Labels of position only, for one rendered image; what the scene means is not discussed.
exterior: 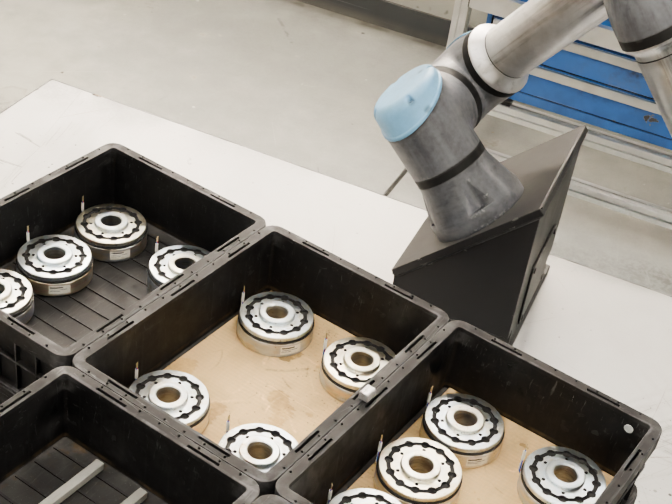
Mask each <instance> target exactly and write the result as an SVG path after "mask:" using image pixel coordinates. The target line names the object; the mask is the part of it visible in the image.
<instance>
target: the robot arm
mask: <svg viewBox="0 0 672 504"><path fill-rule="evenodd" d="M608 18H609V21H610V24H611V27H612V29H613V31H614V34H615V36H616V38H617V40H618V43H619V45H620V47H621V49H622V51H623V52H624V53H625V54H628V55H631V56H634V57H635V59H636V61H637V63H638V65H639V68H640V70H641V72H642V74H643V76H644V78H645V81H646V83H647V85H648V87H649V89H650V91H651V94H652V96H653V98H654V100H655V102H656V104H657V107H658V109H659V111H660V113H661V115H662V117H663V120H664V122H665V124H666V126H667V128H668V130H669V133H670V135H671V137H672V0H529V1H528V2H526V3H525V4H523V5H522V6H521V7H519V8H518V9H517V10H515V11H514V12H513V13H511V14H510V15H509V16H507V17H506V18H505V19H503V20H502V21H501V22H499V23H498V24H497V25H495V24H489V23H488V24H481V25H479V26H477V27H476V28H475V29H473V30H471V31H469V32H467V33H464V34H462V35H461V36H459V37H457V38H456V39H455V40H454V41H453V42H452V43H451V44H450V45H449V46H448V47H447V49H446V50H445V51H444V52H443V53H442V54H441V55H440V56H439V57H438V58H437V59H436V60H435V61H434V62H433V63H431V64H424V65H421V66H418V67H416V68H414V69H412V70H410V71H409V72H407V73H406V74H404V75H403V76H401V77H400V78H399V79H398V80H397V81H396V82H395V83H393V84H392V85H390V86H389V87H388V88H387V89H386V90H385V92H384V93H383V94H382V95H381V96H380V98H379V99H378V101H377V103H376V105H375V107H374V118H375V120H376V122H377V124H378V125H379V127H380V129H381V132H382V135H383V137H384V138H385V139H386V140H387V141H388V142H389V143H390V145H391V146H392V148H393V149H394V151H395V152H396V154H397V155H398V157H399V159H400V160H401V162H402V163H403V165H404V166H405V168H406V169H407V171H408V172H409V174H410V175H411V177H412V179H413V180H414V181H415V183H416V185H417V186H418V188H419V189H420V191H421V193H422V195H423V199H424V203H425V207H426V210H427V213H428V216H429V219H430V226H431V229H432V231H433V232H434V234H435V235H436V237H437V238H438V240H439V241H440V242H453V241H456V240H460V239H462V238H465V237H467V236H470V235H472V234H474V233H476V232H478V231H479V230H481V229H483V228H485V227H486V226H488V225H490V224H491V223H493V222H494V221H496V220H497V219H498V218H500V217H501V216H502V215H504V214H505V213H506V212H507V211H508V210H509V209H511V208H512V207H513V206H514V205H515V203H516V202H517V201H518V200H519V199H520V197H521V196H522V194H523V191H524V187H523V185H522V184H521V182H520V181H519V179H518V177H517V176H516V175H515V174H514V173H513V172H511V171H509V170H508V169H507V168H506V167H505V166H503V165H502V164H501V163H500V162H499V161H498V160H497V159H496V158H495V157H493V156H492V155H491V154H490V153H489V152H488V151H487V150H486V148H485V147H484V145H483V144H482V142H481V140H480V139H479V137H478V135H477V134H476V132H475V131H474V128H475V127H476V126H477V125H478V123H479V122H480V121H481V120H482V119H483V118H484V117H485V116H486V115H487V114H488V113H489V112H490V111H491V110H492V109H494V108H495V107H496V106H497V105H499V104H500V103H502V102H503V101H505V100H506V99H508V98H509V97H511V96H512V95H514V94H515V93H517V92H518V91H520V90H521V89H522V88H523V87H524V86H525V84H526V83H527V80H528V76H529V72H530V71H531V70H533V69H534V68H536V67H537V66H539V65H540V64H542V63H543V62H545V61H546V60H548V59H549V58H550V57H552V56H553V55H555V54H556V53H558V52H559V51H561V50H562V49H564V48H565V47H567V46H568V45H570V44H571V43H573V42H574V41H576V40H577V39H578V38H580V37H581V36H583V35H584V34H586V33H587V32H589V31H590V30H592V29H593V28H595V27H596V26H598V25H599V24H601V23H602V22H604V21H605V20H607V19H608Z"/></svg>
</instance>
